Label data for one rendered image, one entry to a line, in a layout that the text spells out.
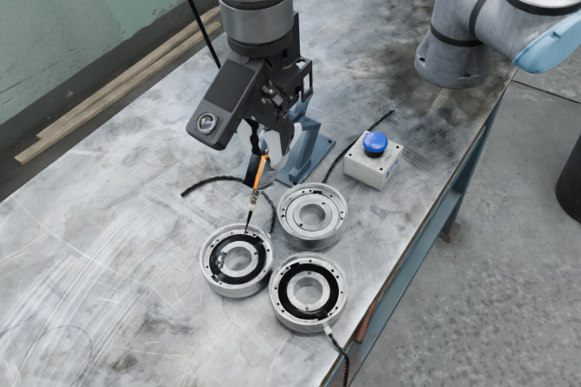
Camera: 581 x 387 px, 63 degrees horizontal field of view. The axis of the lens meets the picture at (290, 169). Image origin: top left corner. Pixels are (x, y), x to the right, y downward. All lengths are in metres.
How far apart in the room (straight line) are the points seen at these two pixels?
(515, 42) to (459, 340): 0.98
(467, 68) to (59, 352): 0.83
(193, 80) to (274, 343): 0.58
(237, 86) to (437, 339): 1.18
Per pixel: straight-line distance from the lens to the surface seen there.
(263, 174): 0.64
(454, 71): 0.97
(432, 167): 0.84
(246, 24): 0.49
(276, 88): 0.55
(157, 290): 0.72
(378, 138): 0.76
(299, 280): 0.66
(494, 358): 1.58
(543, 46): 0.82
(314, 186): 0.74
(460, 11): 0.91
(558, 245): 1.84
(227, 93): 0.52
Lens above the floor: 1.42
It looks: 50 degrees down
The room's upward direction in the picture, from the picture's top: 4 degrees counter-clockwise
